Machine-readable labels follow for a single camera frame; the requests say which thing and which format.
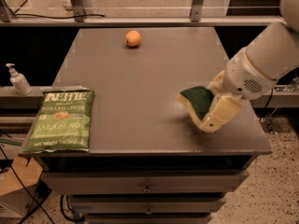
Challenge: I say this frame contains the black floor cable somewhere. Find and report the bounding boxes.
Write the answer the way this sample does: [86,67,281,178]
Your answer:
[0,147,57,224]

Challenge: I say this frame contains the metal bracket post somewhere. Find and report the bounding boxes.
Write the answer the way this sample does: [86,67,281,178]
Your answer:
[190,0,204,22]
[70,0,85,22]

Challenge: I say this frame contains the black cable on shelf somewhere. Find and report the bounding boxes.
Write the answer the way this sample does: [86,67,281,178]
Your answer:
[12,12,107,20]

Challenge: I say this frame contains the grey drawer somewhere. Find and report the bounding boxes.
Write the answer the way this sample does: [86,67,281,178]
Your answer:
[86,214,212,224]
[42,170,249,195]
[69,195,225,215]

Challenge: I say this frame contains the green jalapeno chip bag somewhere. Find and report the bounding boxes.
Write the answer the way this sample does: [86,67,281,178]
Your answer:
[23,90,93,153]

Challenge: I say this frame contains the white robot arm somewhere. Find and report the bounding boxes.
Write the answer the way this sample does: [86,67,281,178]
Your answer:
[199,0,299,133]

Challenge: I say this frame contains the left metal bracket post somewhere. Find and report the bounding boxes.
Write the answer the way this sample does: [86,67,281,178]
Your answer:
[70,0,85,22]

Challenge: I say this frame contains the bottom grey drawer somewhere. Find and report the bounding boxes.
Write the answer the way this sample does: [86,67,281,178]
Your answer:
[86,214,212,224]

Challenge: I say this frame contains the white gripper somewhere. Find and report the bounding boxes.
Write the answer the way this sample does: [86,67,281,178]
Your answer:
[200,48,277,133]

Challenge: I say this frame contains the orange fruit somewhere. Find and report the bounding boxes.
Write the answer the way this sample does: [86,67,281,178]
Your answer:
[125,31,141,48]

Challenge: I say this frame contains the cardboard box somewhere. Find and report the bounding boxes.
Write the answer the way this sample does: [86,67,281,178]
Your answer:
[0,157,43,218]

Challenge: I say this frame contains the top grey drawer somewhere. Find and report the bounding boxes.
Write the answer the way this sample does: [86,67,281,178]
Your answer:
[42,170,249,195]

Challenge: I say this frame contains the white pump soap bottle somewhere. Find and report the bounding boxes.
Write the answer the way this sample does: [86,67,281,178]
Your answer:
[6,63,32,96]

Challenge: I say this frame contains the green and yellow sponge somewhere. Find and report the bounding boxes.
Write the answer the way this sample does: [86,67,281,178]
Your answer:
[177,86,214,127]

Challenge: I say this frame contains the right metal bracket post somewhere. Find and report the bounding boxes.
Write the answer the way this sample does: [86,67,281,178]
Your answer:
[190,0,204,22]

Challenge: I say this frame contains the middle grey drawer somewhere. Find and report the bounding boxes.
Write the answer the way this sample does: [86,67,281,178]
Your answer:
[69,195,225,215]

